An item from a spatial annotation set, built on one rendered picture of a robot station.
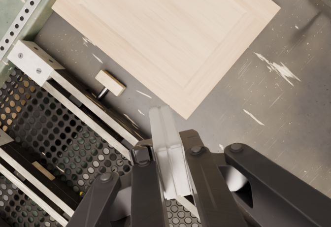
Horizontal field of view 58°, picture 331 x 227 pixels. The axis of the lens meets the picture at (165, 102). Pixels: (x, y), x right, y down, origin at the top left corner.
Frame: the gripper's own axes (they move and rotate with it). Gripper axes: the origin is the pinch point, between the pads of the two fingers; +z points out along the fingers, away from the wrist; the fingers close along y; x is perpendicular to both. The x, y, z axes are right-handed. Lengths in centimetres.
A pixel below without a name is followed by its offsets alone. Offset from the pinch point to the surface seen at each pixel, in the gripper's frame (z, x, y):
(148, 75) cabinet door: 63, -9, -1
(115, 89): 63, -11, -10
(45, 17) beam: 73, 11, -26
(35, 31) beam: 73, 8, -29
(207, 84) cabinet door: 59, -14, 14
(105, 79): 64, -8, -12
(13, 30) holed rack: 70, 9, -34
